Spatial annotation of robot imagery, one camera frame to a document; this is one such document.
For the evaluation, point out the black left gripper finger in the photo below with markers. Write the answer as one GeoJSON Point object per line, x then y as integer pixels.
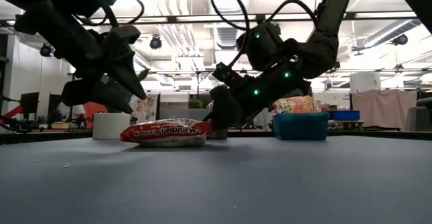
{"type": "Point", "coordinates": [130, 72]}
{"type": "Point", "coordinates": [91, 96]}

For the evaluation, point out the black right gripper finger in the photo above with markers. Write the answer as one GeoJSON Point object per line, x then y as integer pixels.
{"type": "Point", "coordinates": [226, 109]}

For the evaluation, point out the red Maruchan ramen pack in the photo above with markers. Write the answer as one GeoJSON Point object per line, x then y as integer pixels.
{"type": "Point", "coordinates": [162, 133]}

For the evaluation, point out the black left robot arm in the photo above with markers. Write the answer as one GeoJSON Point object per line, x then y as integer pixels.
{"type": "Point", "coordinates": [33, 15]}

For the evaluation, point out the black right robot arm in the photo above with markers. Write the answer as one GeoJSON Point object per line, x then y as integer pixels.
{"type": "Point", "coordinates": [324, 48]}

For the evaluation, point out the orange-red hanging cloth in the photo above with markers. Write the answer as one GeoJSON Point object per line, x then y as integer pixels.
{"type": "Point", "coordinates": [96, 108]}

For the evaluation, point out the person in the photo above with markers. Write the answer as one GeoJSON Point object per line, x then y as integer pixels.
{"type": "Point", "coordinates": [79, 111]}

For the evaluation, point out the small green bush plant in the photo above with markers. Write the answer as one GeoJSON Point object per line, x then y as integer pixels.
{"type": "Point", "coordinates": [195, 103]}

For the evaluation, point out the snake plant in white pot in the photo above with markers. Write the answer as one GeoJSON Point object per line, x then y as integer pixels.
{"type": "Point", "coordinates": [111, 126]}

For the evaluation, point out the black computer monitor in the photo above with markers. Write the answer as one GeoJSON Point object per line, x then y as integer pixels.
{"type": "Point", "coordinates": [54, 104]}
{"type": "Point", "coordinates": [28, 102]}

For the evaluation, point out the floral hanging cloth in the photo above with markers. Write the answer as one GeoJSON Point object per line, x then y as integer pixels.
{"type": "Point", "coordinates": [148, 109]}

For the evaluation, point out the teal plastic bin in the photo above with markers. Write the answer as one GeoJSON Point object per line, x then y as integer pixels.
{"type": "Point", "coordinates": [300, 127]}

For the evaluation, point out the blue-grey table mat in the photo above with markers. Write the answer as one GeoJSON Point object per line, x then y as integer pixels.
{"type": "Point", "coordinates": [216, 190]}

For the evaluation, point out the blue storage bin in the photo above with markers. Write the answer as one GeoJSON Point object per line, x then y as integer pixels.
{"type": "Point", "coordinates": [347, 115]}

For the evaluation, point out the white square column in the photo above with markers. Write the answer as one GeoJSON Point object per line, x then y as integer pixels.
{"type": "Point", "coordinates": [364, 82]}

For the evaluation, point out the beige hanging cloth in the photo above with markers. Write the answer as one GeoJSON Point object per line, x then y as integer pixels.
{"type": "Point", "coordinates": [371, 104]}

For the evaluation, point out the dark office chair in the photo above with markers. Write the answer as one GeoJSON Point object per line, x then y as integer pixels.
{"type": "Point", "coordinates": [418, 116]}

